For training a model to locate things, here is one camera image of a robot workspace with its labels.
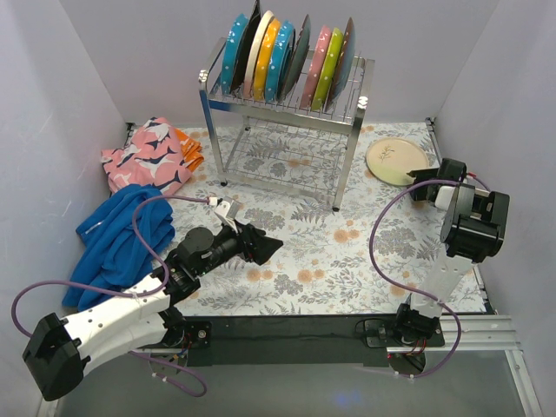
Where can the orange dotted plate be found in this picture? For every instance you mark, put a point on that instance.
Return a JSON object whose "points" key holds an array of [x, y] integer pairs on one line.
{"points": [[263, 60]]}

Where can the blue dotted plate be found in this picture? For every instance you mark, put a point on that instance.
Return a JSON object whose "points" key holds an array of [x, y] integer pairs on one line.
{"points": [[232, 47], [279, 60]]}

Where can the aluminium frame rail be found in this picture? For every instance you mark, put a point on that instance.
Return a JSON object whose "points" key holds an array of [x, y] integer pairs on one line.
{"points": [[479, 332]]}

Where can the pink dotted plate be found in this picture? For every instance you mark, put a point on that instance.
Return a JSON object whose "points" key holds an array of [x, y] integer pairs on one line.
{"points": [[313, 76]]}

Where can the steel dish rack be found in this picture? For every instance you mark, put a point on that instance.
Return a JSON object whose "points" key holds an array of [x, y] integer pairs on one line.
{"points": [[279, 145]]}

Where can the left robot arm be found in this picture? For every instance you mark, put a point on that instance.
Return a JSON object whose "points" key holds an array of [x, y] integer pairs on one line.
{"points": [[62, 351]]}

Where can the black square plate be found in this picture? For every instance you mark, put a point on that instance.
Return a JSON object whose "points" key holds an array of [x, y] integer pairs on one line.
{"points": [[244, 50]]}

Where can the blue fleece cloth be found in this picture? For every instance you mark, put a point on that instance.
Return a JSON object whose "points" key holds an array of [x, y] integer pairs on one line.
{"points": [[114, 257]]}

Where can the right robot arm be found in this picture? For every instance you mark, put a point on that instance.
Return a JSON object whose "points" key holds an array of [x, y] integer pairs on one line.
{"points": [[474, 228]]}

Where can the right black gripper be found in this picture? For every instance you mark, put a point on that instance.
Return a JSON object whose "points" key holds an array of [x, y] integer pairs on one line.
{"points": [[431, 187]]}

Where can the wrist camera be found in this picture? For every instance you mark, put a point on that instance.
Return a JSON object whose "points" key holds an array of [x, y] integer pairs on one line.
{"points": [[225, 209], [444, 197]]}

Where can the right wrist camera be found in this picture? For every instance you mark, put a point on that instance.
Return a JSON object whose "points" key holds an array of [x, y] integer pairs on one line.
{"points": [[444, 197]]}

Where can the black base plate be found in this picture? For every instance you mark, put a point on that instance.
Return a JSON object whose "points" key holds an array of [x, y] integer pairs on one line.
{"points": [[293, 339]]}

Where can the orange cloth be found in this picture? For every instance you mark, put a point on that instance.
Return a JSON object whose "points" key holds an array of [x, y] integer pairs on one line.
{"points": [[191, 151]]}

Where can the leftmost blue dotted plate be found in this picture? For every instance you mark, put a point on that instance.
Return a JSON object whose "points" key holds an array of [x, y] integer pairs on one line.
{"points": [[232, 47]]}

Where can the beige plate with sprig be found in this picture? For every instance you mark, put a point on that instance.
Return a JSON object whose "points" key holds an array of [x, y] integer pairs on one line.
{"points": [[391, 159]]}

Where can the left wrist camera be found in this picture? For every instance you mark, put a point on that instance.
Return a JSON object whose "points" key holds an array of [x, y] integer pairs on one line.
{"points": [[225, 209]]}

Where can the teal floral plate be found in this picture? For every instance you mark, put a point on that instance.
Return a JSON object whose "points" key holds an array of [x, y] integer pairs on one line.
{"points": [[343, 66]]}

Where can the dark green brown plate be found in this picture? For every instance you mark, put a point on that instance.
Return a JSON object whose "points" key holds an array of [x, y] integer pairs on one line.
{"points": [[298, 58]]}

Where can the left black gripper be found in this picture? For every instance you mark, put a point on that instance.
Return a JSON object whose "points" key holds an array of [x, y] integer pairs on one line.
{"points": [[248, 241]]}

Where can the floral table mat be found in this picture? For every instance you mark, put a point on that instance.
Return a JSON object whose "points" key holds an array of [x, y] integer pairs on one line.
{"points": [[360, 259]]}

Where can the cream white plate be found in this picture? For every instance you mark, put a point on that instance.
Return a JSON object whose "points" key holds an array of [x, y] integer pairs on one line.
{"points": [[266, 20]]}

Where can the pink whale pattern cloth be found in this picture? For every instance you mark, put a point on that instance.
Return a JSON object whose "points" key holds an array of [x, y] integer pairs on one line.
{"points": [[153, 157]]}

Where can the lime green dotted plate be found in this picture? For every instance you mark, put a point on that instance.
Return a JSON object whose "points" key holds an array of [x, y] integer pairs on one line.
{"points": [[328, 50]]}

